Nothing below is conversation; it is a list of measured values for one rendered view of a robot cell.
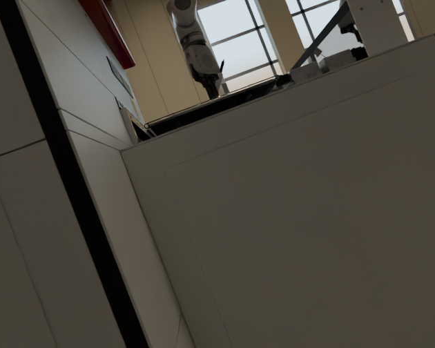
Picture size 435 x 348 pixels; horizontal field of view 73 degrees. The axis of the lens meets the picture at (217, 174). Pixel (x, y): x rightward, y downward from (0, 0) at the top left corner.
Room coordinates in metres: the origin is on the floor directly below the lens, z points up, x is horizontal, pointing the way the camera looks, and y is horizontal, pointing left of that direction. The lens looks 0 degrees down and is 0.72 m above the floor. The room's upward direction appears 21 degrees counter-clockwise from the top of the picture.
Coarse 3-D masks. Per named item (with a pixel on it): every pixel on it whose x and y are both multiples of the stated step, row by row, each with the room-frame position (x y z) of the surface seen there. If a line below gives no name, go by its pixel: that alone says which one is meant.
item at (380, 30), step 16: (352, 0) 0.61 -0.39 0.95; (368, 0) 0.61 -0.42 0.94; (384, 0) 0.62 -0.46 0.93; (368, 16) 0.61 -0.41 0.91; (384, 16) 0.62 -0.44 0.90; (368, 32) 0.61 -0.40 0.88; (384, 32) 0.61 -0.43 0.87; (400, 32) 0.62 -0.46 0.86; (368, 48) 0.61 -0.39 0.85; (384, 48) 0.61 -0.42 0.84
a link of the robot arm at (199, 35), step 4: (196, 32) 0.93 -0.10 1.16; (200, 32) 0.94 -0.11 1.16; (188, 36) 0.93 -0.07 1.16; (192, 36) 0.93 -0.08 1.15; (196, 36) 0.93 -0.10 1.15; (200, 36) 0.94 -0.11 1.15; (184, 40) 0.93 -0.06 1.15; (188, 40) 0.93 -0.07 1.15; (192, 40) 0.93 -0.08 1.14; (196, 40) 0.93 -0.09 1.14; (200, 40) 0.95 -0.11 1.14; (204, 40) 0.96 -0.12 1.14; (180, 44) 0.96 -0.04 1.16; (184, 44) 0.95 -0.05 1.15; (188, 44) 0.94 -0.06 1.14; (184, 48) 0.96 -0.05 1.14
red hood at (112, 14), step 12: (84, 0) 0.70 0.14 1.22; (96, 0) 0.71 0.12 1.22; (108, 0) 0.96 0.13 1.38; (96, 12) 0.76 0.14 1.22; (108, 12) 0.79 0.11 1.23; (96, 24) 0.80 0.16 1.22; (108, 24) 0.82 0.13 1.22; (120, 24) 1.09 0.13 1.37; (108, 36) 0.88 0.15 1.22; (120, 36) 0.91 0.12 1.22; (120, 48) 0.97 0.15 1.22; (120, 60) 1.04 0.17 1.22; (132, 60) 1.07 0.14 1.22
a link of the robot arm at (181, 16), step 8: (176, 0) 0.86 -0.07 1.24; (184, 0) 0.86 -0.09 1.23; (192, 0) 0.86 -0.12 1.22; (176, 8) 0.86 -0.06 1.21; (184, 8) 0.86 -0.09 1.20; (192, 8) 0.87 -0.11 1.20; (176, 16) 0.88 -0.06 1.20; (184, 16) 0.87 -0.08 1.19; (192, 16) 0.89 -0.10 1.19; (184, 24) 0.91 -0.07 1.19
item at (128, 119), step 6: (126, 114) 0.68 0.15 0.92; (126, 120) 0.68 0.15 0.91; (132, 120) 0.72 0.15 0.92; (126, 126) 0.68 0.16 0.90; (132, 126) 0.69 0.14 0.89; (138, 126) 0.80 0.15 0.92; (132, 132) 0.68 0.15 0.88; (138, 132) 0.85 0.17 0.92; (144, 132) 0.89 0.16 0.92; (132, 138) 0.68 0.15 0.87; (138, 138) 0.71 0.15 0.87; (150, 138) 1.00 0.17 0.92
